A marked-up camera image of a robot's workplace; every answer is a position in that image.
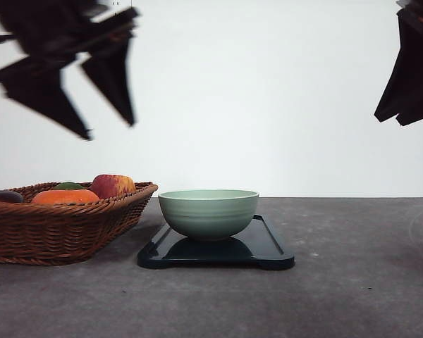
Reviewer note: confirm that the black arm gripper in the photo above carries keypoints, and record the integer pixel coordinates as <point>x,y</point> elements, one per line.
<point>46,28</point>

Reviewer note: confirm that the green ceramic bowl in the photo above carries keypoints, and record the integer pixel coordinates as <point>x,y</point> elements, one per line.
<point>207,214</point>

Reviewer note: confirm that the brown wicker basket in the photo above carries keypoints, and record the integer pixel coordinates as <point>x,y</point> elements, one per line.
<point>34,233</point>

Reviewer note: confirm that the green avocado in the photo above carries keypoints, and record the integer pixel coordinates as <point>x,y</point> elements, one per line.
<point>68,186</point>

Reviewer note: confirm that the red apple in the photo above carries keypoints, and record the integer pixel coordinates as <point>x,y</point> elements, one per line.
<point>112,185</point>

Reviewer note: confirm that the orange tangerine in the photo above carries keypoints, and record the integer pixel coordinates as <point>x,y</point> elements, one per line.
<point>65,196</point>

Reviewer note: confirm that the dark purple plum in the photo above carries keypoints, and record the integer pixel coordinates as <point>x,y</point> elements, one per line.
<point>10,197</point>

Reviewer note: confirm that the dark rectangular tray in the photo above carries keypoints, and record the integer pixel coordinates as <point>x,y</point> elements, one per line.
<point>258,247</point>

